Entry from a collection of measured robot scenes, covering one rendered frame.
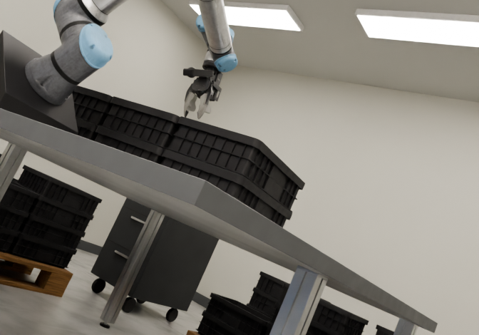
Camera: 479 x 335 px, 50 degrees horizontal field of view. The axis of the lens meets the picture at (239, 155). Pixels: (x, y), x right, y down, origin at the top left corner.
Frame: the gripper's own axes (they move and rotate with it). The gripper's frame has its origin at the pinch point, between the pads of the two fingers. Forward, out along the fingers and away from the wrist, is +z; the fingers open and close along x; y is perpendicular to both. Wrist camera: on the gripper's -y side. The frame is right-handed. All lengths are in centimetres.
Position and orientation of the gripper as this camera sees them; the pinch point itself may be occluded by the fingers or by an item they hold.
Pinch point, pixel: (192, 113)
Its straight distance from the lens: 180.7
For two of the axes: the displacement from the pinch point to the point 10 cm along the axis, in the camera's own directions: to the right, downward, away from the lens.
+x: -8.5, -1.4, 5.1
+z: -3.0, 9.2, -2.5
